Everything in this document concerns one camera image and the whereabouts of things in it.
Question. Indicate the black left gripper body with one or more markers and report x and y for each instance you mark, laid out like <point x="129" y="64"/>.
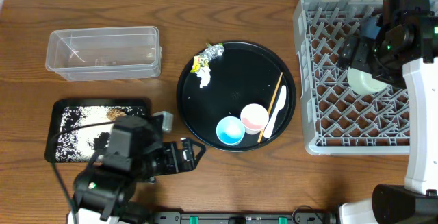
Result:
<point x="181" y="155"/>

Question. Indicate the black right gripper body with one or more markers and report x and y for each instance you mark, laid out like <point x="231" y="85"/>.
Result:
<point x="358" y="57"/>

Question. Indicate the dark blue bowl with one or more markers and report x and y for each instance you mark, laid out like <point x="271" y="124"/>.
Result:
<point x="370" y="29"/>

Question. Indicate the pale green bowl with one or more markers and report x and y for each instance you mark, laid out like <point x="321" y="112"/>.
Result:
<point x="362" y="83"/>

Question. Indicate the brown shiitake mushroom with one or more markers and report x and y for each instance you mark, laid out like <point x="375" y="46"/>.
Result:
<point x="113" y="114"/>

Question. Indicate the pink plastic cup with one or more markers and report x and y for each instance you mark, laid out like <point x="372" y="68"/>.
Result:
<point x="254" y="117"/>

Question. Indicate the white tissue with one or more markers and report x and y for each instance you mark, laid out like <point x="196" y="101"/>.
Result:
<point x="204" y="75"/>

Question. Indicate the pile of rice grains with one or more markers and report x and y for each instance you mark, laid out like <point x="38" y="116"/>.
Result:
<point x="90" y="131"/>

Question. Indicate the white plastic knife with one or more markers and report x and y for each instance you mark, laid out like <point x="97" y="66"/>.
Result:
<point x="279" y="106"/>

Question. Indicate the wooden chopstick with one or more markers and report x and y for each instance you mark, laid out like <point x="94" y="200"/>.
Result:
<point x="270" y="106"/>

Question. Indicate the yellow wrapper scrap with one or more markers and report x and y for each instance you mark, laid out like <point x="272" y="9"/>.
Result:
<point x="199" y="62"/>

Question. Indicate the foil wrapper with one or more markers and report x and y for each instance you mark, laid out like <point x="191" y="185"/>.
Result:
<point x="212" y="51"/>

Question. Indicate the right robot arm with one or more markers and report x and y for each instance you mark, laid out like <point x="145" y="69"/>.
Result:
<point x="402" y="54"/>

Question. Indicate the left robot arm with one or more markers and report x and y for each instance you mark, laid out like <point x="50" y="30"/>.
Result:
<point x="135" y="153"/>

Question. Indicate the grey plastic dishwasher rack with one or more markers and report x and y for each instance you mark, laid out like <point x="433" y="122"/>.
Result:
<point x="335" y="119"/>

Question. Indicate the light blue plastic cup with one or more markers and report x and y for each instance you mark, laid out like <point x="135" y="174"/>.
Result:
<point x="230" y="130"/>

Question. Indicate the black rectangular tray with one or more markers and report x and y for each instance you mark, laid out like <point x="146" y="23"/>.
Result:
<point x="58" y="108"/>

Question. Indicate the round black tray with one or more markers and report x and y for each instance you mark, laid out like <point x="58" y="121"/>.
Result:
<point x="245" y="73"/>

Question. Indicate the clear plastic bin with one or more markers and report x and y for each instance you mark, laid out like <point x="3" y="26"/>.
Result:
<point x="105" y="53"/>

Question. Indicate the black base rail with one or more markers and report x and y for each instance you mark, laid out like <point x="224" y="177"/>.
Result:
<point x="301" y="215"/>

